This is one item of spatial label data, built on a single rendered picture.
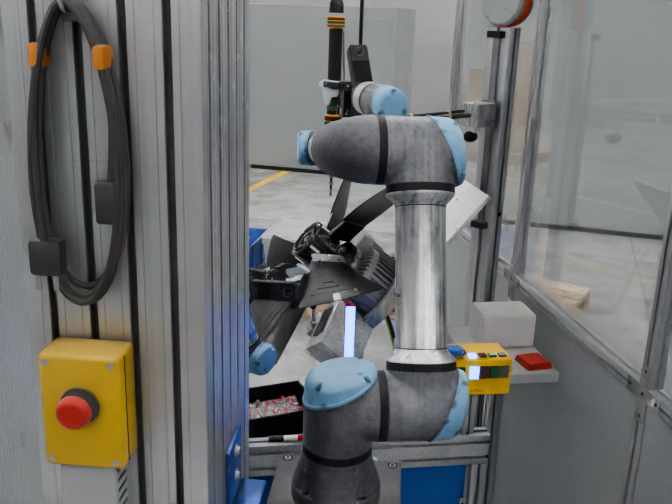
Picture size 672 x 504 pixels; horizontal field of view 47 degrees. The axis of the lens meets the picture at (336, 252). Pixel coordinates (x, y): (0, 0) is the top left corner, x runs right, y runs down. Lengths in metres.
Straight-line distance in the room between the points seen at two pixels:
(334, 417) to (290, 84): 8.28
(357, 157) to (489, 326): 1.23
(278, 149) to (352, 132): 8.29
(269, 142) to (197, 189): 8.77
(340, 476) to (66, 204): 0.66
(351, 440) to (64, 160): 0.66
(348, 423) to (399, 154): 0.44
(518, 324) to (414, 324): 1.18
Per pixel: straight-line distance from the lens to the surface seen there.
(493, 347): 1.90
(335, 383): 1.23
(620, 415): 2.12
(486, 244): 2.59
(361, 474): 1.31
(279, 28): 9.42
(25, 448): 0.20
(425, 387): 1.26
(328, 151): 1.29
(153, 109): 0.81
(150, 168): 0.82
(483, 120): 2.44
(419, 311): 1.26
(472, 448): 1.96
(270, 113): 9.52
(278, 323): 2.13
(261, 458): 1.87
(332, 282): 1.93
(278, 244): 2.40
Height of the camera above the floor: 1.81
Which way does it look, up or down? 17 degrees down
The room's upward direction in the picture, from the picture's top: 2 degrees clockwise
